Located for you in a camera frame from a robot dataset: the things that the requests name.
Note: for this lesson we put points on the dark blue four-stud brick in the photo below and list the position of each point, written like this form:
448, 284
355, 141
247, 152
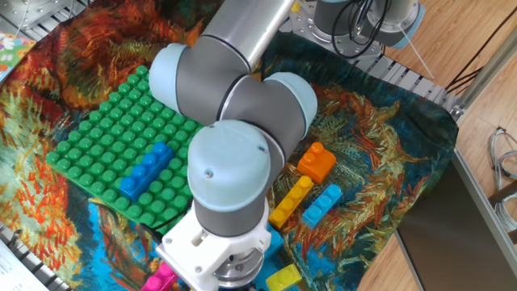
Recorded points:
141, 178

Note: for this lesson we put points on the magenta three-stud brick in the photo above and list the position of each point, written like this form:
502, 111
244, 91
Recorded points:
159, 281

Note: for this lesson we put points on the dark grey framed panel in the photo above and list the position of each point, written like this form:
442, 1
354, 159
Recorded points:
452, 234

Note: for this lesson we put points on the silver perforated metal plate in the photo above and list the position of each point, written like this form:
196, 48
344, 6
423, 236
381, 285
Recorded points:
40, 10

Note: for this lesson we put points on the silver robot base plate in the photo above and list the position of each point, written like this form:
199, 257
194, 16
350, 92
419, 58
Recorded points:
307, 30

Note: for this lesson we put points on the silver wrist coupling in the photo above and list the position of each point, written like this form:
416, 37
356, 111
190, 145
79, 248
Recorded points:
242, 268

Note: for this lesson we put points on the colourful printed paper sheet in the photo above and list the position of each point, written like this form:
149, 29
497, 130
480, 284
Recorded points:
12, 50

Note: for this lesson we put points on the yellow clip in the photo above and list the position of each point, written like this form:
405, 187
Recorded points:
296, 6

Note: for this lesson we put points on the brown wooden bar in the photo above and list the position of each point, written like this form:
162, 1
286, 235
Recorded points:
505, 196

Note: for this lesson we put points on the light blue square brick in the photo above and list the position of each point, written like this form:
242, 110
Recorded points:
275, 242

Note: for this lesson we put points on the green studded baseplate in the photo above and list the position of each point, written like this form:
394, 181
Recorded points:
105, 129

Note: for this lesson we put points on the orange two-stud block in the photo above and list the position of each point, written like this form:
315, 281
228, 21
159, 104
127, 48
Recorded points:
319, 165

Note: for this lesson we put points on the small yellow single-stud brick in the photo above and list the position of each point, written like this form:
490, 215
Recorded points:
282, 279

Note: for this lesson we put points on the aluminium frame post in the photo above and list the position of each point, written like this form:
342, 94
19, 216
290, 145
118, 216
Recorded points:
484, 68

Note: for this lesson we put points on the light blue three-stud brick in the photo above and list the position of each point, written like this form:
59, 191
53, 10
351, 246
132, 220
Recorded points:
321, 208

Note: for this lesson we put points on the white paper sheet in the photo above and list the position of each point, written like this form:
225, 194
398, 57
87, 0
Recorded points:
12, 271

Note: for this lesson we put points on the painted sunflower pattern cloth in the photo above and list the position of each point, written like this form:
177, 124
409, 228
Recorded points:
363, 121

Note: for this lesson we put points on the small yellow-orange four-stud brick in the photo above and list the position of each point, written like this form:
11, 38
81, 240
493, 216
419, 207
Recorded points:
288, 204

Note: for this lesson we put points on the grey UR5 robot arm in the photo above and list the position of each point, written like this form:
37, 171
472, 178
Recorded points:
230, 169

